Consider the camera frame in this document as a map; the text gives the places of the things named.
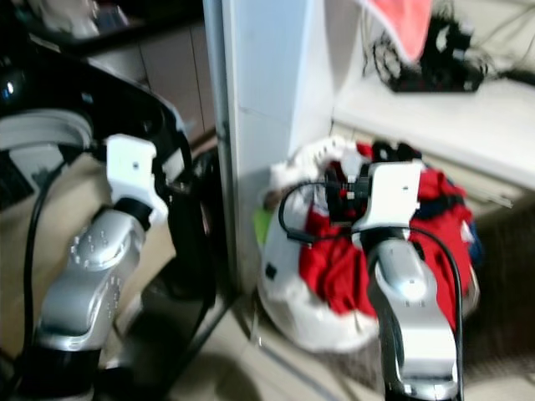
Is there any white ledge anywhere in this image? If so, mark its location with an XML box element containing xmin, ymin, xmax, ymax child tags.
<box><xmin>331</xmin><ymin>74</ymin><xmax>535</xmax><ymax>191</ymax></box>

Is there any white garment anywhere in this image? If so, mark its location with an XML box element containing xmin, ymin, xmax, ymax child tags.
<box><xmin>269</xmin><ymin>135</ymin><xmax>362</xmax><ymax>193</ymax></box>

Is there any red garment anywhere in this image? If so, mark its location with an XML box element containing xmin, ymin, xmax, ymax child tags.
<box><xmin>298</xmin><ymin>142</ymin><xmax>473</xmax><ymax>331</ymax></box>

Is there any green item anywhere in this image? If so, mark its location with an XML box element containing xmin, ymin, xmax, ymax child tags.
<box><xmin>252</xmin><ymin>207</ymin><xmax>270</xmax><ymax>246</ymax></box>

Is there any white pillar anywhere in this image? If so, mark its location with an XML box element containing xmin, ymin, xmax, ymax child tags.
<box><xmin>202</xmin><ymin>0</ymin><xmax>345</xmax><ymax>293</ymax></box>

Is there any pink cloth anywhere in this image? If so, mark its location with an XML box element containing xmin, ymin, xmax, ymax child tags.
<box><xmin>359</xmin><ymin>0</ymin><xmax>434</xmax><ymax>64</ymax></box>

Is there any white laundry basket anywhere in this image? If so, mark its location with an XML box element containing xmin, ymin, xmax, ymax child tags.
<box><xmin>255</xmin><ymin>138</ymin><xmax>482</xmax><ymax>353</ymax></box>

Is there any beige cloth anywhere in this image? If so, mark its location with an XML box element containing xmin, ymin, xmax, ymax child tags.
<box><xmin>0</xmin><ymin>150</ymin><xmax>176</xmax><ymax>368</ymax></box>

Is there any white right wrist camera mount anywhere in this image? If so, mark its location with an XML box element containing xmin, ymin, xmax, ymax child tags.
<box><xmin>349</xmin><ymin>160</ymin><xmax>424</xmax><ymax>236</ymax></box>

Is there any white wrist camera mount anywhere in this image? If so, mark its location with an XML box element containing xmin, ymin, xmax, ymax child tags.
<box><xmin>104</xmin><ymin>134</ymin><xmax>161</xmax><ymax>228</ymax></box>
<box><xmin>349</xmin><ymin>160</ymin><xmax>424</xmax><ymax>236</ymax></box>

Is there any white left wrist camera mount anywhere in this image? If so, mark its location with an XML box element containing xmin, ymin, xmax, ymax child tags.
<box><xmin>104</xmin><ymin>134</ymin><xmax>161</xmax><ymax>228</ymax></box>

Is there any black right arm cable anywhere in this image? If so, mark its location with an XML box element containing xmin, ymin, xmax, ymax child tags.
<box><xmin>276</xmin><ymin>180</ymin><xmax>466</xmax><ymax>400</ymax></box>

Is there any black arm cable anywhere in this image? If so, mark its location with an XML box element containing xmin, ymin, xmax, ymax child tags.
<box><xmin>25</xmin><ymin>159</ymin><xmax>72</xmax><ymax>352</ymax></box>
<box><xmin>276</xmin><ymin>180</ymin><xmax>466</xmax><ymax>400</ymax></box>

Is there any black power strip with cables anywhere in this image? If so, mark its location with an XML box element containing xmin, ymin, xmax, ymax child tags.
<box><xmin>366</xmin><ymin>15</ymin><xmax>487</xmax><ymax>94</ymax></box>

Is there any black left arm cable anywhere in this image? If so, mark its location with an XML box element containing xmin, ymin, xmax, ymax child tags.
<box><xmin>25</xmin><ymin>159</ymin><xmax>72</xmax><ymax>352</ymax></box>

